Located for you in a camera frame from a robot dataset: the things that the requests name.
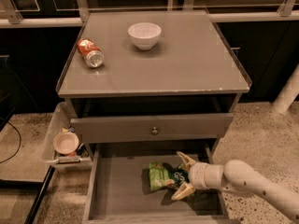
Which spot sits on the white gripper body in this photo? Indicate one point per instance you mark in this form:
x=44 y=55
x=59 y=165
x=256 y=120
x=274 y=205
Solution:
x=196 y=174

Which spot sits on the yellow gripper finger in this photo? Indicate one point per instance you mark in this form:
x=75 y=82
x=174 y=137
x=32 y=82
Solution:
x=185 y=190
x=187 y=160

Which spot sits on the green rice chip bag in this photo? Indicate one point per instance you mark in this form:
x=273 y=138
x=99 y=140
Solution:
x=163 y=175

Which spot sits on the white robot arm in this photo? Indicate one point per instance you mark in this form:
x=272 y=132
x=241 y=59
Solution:
x=259 y=156

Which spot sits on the upper grey drawer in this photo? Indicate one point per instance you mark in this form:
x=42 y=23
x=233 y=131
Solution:
x=138 y=128

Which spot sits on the round brass drawer knob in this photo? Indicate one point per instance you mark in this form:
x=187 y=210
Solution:
x=154 y=131

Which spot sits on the open middle grey drawer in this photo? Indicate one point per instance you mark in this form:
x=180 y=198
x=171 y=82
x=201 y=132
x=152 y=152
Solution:
x=119 y=190

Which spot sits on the grey wooden drawer cabinet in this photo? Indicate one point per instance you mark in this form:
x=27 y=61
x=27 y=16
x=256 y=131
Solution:
x=190 y=70

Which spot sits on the small white bowl in bin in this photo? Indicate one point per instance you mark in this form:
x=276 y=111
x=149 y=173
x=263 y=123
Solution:
x=65 y=143

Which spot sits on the clear plastic storage bin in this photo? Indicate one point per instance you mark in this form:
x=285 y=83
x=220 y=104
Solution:
x=77 y=160

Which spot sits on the white ceramic bowl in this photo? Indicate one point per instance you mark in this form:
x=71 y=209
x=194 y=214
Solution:
x=144 y=35

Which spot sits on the orange soda can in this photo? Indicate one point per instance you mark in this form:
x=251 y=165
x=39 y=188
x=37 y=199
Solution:
x=90 y=53

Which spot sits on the black floor frame bar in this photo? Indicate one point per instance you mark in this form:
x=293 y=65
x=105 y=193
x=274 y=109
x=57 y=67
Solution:
x=39 y=189

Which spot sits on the metal railing frame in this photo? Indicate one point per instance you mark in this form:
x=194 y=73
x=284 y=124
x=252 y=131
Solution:
x=50 y=12

